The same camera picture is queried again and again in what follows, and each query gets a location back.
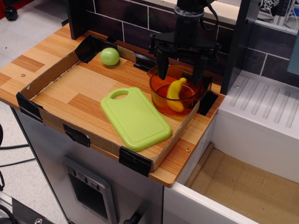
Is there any yellow toy banana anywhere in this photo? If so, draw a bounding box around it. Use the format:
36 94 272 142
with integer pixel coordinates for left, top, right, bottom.
166 77 187 112

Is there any grey toy dishwasher cabinet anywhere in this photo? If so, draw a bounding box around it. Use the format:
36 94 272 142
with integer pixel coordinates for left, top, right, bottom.
13 110 164 224

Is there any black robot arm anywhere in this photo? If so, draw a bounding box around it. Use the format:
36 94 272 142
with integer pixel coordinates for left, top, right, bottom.
149 0 221 85

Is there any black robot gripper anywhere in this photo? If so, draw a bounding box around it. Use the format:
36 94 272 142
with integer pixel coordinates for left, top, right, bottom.
149 14 221 85

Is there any black caster wheel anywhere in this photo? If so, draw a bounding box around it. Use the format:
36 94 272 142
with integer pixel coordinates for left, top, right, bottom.
4 5 18 21

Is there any green plastic cutting board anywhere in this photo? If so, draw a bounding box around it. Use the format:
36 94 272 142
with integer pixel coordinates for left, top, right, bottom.
100 87 172 152

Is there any black floor cable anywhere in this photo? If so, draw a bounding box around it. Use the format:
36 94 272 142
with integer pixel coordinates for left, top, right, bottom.
0 123 36 192

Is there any white toy sink unit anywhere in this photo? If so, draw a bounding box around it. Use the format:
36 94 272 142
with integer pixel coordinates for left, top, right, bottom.
163 71 299 224

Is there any dark grey vertical post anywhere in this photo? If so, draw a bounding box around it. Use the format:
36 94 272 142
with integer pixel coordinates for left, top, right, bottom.
221 0 260 95

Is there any orange transparent pot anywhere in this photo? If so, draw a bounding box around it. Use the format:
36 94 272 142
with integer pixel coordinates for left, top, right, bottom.
147 65 212 115

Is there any green toy apple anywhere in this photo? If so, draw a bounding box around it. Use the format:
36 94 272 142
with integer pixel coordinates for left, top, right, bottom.
100 48 120 66

